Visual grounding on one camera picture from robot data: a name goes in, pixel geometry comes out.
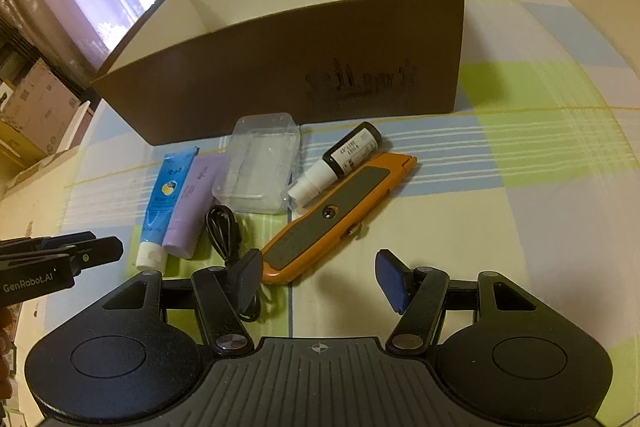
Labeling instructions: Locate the purple cream tube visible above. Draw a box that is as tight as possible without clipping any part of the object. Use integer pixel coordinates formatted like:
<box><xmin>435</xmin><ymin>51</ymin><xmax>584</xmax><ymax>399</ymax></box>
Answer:
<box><xmin>162</xmin><ymin>155</ymin><xmax>231</xmax><ymax>260</ymax></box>

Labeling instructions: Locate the orange utility knife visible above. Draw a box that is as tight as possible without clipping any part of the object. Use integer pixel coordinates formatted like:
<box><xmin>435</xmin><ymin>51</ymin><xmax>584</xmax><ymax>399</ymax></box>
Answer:
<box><xmin>260</xmin><ymin>152</ymin><xmax>418</xmax><ymax>285</ymax></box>

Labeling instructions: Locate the brown cardboard storage box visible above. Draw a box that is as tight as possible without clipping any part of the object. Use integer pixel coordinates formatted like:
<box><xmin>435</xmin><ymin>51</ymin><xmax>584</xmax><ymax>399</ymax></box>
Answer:
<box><xmin>89</xmin><ymin>0</ymin><xmax>466</xmax><ymax>146</ymax></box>

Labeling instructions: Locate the blue cream tube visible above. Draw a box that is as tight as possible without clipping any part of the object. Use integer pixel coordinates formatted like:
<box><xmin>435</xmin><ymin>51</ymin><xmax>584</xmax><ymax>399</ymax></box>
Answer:
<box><xmin>135</xmin><ymin>147</ymin><xmax>201</xmax><ymax>270</ymax></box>

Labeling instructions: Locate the brown cardboard carton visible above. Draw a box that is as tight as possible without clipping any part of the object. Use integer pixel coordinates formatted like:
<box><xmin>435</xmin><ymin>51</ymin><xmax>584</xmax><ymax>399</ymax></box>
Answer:
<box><xmin>0</xmin><ymin>57</ymin><xmax>81</xmax><ymax>158</ymax></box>

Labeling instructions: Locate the plaid bed sheet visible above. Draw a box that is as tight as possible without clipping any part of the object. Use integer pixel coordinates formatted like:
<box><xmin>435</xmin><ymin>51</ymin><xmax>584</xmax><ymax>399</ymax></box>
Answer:
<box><xmin>35</xmin><ymin>0</ymin><xmax>640</xmax><ymax>323</ymax></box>

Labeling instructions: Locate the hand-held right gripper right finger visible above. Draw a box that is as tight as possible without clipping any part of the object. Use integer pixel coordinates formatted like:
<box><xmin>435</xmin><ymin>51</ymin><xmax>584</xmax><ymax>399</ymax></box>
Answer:
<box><xmin>375</xmin><ymin>248</ymin><xmax>541</xmax><ymax>353</ymax></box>

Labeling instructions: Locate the dark spray bottle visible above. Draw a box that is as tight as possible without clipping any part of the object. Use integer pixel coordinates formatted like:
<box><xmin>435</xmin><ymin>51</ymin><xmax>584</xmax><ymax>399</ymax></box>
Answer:
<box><xmin>286</xmin><ymin>122</ymin><xmax>383</xmax><ymax>214</ymax></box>

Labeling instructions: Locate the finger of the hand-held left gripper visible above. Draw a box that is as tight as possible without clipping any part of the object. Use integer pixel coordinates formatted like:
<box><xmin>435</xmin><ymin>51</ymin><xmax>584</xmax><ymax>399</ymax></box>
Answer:
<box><xmin>0</xmin><ymin>236</ymin><xmax>124</xmax><ymax>279</ymax></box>
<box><xmin>0</xmin><ymin>231</ymin><xmax>98</xmax><ymax>254</ymax></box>

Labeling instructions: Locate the black cable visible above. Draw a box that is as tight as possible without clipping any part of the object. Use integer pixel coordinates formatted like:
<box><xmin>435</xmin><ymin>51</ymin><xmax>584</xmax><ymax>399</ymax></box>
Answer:
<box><xmin>205</xmin><ymin>204</ymin><xmax>266</xmax><ymax>323</ymax></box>

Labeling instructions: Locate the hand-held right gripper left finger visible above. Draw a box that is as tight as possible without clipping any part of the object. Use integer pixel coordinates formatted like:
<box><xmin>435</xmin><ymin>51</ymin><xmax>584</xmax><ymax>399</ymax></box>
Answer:
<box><xmin>100</xmin><ymin>249</ymin><xmax>263</xmax><ymax>355</ymax></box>

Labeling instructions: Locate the clear plastic case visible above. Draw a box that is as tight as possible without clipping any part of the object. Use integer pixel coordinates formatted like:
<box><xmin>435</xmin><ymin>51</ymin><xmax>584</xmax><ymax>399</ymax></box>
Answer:
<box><xmin>212</xmin><ymin>112</ymin><xmax>302</xmax><ymax>215</ymax></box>

